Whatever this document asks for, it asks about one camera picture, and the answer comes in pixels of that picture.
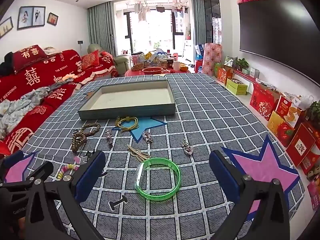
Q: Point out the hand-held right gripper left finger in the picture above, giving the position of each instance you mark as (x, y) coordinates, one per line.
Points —
(91, 177)

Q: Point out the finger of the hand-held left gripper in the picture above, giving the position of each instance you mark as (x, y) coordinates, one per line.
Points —
(40, 169)

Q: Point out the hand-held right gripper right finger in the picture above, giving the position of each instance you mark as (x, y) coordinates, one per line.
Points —
(223, 177)

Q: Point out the green translucent bangle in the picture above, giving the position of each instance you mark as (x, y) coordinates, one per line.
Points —
(139, 178)

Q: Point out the grey-blue shallow tray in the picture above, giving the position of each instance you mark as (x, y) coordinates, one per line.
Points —
(125, 110)

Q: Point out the small pink hair clip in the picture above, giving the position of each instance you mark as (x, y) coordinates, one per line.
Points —
(77, 159)

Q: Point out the grey checked blanket with stars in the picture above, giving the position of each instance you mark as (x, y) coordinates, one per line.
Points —
(205, 120)

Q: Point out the light blue crumpled cloth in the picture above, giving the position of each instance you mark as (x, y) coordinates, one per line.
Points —
(17, 105)

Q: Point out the yellow tomato print box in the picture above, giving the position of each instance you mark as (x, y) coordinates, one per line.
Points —
(281, 130)

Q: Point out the red flat gift box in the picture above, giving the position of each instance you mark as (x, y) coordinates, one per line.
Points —
(301, 145)

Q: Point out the large red gift box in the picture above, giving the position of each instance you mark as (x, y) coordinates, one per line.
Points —
(262, 102)

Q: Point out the red sofa with printed cover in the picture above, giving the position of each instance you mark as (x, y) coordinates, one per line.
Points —
(37, 80)

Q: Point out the yellow-green gift box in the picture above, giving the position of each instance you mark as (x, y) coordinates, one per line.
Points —
(236, 87)

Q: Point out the orange waffle snack box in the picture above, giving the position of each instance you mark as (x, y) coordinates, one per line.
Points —
(287, 110)

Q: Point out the orange-red gift box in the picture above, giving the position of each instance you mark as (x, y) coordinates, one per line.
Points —
(223, 76)

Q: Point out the white plastic bag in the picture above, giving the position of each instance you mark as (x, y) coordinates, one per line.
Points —
(303, 102)

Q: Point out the black garment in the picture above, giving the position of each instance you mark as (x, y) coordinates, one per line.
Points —
(5, 65)

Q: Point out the red printed pillow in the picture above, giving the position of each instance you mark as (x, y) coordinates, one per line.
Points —
(28, 56)

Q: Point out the red plastic stool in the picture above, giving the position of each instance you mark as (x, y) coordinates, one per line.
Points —
(198, 66)

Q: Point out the potted green plant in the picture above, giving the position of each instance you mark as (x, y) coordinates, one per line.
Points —
(241, 63)

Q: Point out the red embroidered cushion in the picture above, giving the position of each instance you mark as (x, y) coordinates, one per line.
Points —
(90, 59)

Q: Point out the pale green armchair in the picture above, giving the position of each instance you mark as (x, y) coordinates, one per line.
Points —
(121, 61)

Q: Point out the white cup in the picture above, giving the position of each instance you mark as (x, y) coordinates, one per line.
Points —
(176, 65)

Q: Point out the red bowl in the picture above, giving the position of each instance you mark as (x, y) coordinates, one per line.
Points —
(152, 70)

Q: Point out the grey-green curtain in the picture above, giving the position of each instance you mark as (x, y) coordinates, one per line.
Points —
(198, 22)
(100, 27)

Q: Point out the black tall cabinet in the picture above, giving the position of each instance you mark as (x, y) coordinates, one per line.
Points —
(212, 10)

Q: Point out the hanging laundry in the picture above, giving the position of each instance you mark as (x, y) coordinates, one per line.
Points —
(160, 8)

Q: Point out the dark framed wall picture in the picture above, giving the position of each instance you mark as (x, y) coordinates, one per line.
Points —
(6, 27)

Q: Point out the small red photo frame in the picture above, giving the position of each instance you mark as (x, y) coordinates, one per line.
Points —
(52, 19)

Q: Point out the double photo frame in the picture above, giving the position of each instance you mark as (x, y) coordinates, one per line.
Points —
(31, 17)

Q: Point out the large wall television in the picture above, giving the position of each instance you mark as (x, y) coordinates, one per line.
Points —
(280, 35)

